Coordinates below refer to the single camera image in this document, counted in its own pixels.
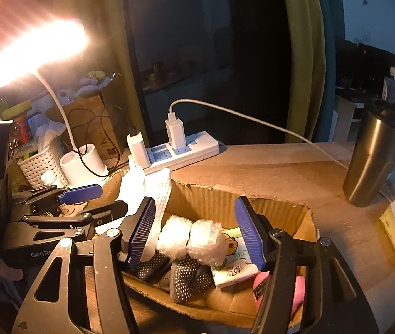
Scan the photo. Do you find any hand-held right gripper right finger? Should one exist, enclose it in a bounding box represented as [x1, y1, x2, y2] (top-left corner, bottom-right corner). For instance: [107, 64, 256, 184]
[234, 196, 381, 334]

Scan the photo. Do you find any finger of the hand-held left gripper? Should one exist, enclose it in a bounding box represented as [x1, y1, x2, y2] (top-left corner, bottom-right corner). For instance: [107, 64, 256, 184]
[8, 200, 129, 247]
[11, 183, 103, 207]

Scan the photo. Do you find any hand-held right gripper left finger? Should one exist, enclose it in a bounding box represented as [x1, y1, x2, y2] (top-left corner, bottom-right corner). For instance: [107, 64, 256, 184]
[11, 197, 158, 334]

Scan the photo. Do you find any cartoon print tissue pack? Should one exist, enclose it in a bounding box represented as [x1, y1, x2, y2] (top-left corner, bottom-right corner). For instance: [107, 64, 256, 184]
[211, 228, 264, 289]

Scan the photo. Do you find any white bubble wrap ball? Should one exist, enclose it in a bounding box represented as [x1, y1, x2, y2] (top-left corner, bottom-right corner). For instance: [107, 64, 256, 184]
[188, 219, 229, 263]
[157, 215, 192, 260]

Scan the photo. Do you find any grey dotted sock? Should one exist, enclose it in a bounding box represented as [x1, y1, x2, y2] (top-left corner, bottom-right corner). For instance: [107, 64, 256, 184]
[128, 250, 172, 282]
[170, 259, 214, 303]

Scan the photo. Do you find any white towel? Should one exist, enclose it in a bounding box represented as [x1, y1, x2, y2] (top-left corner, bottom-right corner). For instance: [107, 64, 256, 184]
[95, 169, 146, 230]

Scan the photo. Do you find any pink sock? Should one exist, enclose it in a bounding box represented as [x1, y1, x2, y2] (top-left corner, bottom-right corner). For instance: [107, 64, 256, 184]
[252, 271, 306, 315]

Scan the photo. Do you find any white dotted sock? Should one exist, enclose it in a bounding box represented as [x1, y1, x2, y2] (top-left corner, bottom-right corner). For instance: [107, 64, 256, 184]
[142, 168, 172, 251]

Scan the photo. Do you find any cardboard box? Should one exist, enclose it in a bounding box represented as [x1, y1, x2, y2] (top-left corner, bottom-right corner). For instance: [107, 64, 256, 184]
[95, 169, 320, 329]

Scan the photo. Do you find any person's left hand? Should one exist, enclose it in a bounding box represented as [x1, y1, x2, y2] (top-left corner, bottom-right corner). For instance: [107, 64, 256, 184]
[0, 259, 24, 281]

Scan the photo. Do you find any white plastic basket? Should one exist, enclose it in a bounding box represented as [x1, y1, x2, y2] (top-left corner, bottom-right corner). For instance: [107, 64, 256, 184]
[18, 137, 69, 188]

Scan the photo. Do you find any red can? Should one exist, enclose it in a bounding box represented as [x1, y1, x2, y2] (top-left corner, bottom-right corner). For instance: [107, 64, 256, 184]
[13, 120, 33, 145]

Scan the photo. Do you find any white plastic bag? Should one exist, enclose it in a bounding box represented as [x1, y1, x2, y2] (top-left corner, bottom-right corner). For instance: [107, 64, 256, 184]
[34, 118, 66, 147]

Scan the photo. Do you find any brown paper bag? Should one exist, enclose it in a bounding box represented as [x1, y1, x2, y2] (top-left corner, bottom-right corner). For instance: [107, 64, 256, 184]
[50, 77, 129, 168]

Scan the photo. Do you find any yellow sponge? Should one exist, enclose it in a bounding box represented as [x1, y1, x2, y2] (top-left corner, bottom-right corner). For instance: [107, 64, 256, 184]
[2, 99, 33, 119]

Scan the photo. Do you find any white power strip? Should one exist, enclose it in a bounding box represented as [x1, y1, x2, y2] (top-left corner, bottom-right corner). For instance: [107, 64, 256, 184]
[142, 131, 219, 175]

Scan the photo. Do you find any white desk lamp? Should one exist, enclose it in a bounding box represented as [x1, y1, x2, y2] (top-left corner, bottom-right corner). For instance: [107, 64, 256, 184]
[0, 19, 109, 188]

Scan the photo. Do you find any steel tumbler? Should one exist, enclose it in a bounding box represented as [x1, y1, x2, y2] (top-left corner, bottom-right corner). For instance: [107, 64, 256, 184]
[343, 99, 395, 207]

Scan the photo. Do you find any dark window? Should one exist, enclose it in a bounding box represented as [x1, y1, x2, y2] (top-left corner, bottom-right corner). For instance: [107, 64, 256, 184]
[123, 0, 290, 147]

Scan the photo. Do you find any yellow curtain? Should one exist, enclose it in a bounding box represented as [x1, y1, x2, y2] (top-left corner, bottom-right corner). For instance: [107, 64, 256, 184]
[277, 0, 327, 143]

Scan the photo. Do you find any teal curtain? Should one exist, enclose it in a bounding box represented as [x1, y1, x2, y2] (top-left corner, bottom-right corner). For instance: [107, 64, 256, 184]
[314, 0, 346, 143]

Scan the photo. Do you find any black monitor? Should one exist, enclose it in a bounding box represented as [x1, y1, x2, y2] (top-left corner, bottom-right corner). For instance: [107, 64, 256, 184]
[335, 36, 358, 91]
[357, 43, 395, 91]

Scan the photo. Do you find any clear water bottle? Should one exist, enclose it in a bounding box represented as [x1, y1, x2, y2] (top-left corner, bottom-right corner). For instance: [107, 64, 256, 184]
[382, 67, 395, 107]

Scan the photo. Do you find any white charger with black cable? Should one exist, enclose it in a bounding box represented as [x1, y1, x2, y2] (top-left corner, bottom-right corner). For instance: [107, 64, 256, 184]
[127, 132, 151, 169]

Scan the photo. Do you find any black cable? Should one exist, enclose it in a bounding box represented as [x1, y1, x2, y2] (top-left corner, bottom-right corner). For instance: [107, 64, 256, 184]
[67, 104, 130, 178]

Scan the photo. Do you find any white charging cable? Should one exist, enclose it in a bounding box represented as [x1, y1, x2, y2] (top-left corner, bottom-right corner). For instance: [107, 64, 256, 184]
[168, 99, 349, 169]

